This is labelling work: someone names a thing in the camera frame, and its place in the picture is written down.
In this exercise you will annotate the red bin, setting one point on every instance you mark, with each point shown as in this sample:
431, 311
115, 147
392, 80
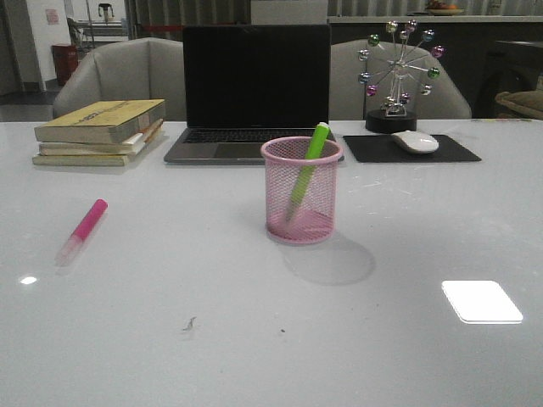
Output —
65, 58

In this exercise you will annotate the fruit bowl on counter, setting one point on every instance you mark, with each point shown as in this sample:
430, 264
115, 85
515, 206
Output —
441, 8

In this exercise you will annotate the pink mesh pen holder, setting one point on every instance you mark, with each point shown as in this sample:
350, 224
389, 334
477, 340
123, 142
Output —
315, 217

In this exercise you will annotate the white cabinet behind laptop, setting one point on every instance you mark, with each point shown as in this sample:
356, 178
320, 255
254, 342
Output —
300, 12

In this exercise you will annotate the ferris wheel desk ornament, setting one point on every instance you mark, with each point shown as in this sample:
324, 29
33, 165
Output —
395, 111

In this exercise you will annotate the pink highlighter pen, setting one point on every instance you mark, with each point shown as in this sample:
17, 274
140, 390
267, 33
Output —
74, 243

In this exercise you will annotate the white computer mouse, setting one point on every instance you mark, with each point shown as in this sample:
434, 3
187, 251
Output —
415, 142

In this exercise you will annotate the grey laptop computer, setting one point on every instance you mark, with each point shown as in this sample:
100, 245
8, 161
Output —
248, 84

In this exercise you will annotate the green highlighter pen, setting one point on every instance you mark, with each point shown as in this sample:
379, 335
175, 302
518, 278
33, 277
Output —
305, 174

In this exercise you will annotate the bottom yellow book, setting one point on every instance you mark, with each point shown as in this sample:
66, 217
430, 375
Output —
84, 160

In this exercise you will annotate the black mouse pad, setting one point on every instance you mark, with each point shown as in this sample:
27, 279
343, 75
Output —
383, 149

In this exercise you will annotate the yellow book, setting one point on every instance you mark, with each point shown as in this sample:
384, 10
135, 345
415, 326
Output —
84, 160
109, 122

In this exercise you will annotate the top yellow book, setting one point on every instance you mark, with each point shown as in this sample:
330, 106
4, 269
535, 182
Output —
109, 122

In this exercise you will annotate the middle cream book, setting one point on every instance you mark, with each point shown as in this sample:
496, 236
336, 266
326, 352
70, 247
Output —
131, 146

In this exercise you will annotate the right grey armchair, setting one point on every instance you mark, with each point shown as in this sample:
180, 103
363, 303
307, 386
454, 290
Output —
346, 94

